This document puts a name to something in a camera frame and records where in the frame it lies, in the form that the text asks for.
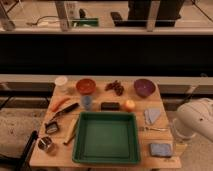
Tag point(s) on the grey blue cloth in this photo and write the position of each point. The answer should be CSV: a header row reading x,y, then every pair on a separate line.
x,y
151,115

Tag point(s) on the blue sponge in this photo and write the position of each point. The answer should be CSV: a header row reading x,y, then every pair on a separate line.
x,y
160,150

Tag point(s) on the green box in background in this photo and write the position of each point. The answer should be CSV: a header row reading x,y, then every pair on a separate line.
x,y
86,22

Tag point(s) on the green plastic tray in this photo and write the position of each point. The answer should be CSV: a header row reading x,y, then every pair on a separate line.
x,y
106,138

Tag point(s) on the metal fork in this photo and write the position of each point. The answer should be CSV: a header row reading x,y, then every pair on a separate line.
x,y
153,129

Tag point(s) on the blue grey cup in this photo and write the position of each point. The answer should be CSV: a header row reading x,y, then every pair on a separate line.
x,y
86,101

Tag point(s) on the black rectangular block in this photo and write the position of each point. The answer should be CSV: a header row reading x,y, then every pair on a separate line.
x,y
111,106

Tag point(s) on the red bowl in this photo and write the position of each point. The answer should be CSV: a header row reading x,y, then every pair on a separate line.
x,y
86,86

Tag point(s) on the orange apple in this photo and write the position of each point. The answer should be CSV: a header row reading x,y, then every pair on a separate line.
x,y
129,105

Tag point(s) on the black handled brush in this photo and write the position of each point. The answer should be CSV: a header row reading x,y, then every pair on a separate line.
x,y
52,126

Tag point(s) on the white cup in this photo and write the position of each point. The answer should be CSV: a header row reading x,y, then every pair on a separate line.
x,y
61,82

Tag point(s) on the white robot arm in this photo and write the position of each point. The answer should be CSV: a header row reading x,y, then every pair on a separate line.
x,y
195,117

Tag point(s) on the black table leg bar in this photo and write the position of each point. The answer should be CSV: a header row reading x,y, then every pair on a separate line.
x,y
17,163

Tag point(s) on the purple bowl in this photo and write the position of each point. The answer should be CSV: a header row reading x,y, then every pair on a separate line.
x,y
144,87

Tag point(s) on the bunch of dark grapes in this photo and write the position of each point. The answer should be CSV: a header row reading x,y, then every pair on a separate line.
x,y
116,86

